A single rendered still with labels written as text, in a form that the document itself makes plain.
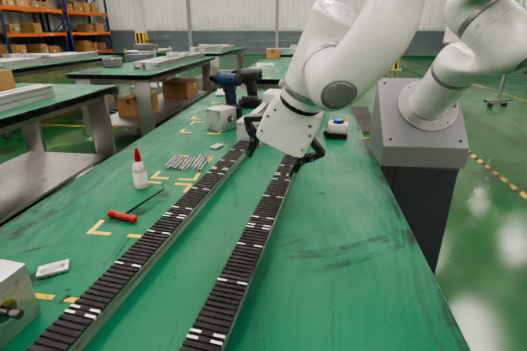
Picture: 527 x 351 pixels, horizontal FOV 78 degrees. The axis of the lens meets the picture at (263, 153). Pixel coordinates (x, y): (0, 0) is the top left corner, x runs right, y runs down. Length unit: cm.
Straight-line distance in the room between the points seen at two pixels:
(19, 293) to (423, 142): 106
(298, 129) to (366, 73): 19
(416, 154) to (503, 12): 46
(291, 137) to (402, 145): 60
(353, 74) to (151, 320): 46
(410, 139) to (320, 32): 72
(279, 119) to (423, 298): 38
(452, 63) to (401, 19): 56
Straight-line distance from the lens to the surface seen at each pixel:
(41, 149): 339
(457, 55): 102
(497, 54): 90
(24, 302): 64
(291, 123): 58
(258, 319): 56
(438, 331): 61
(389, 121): 116
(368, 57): 43
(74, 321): 58
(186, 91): 512
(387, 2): 44
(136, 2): 1256
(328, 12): 49
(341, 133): 136
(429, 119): 119
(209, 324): 52
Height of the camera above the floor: 120
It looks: 21 degrees down
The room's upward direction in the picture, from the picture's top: straight up
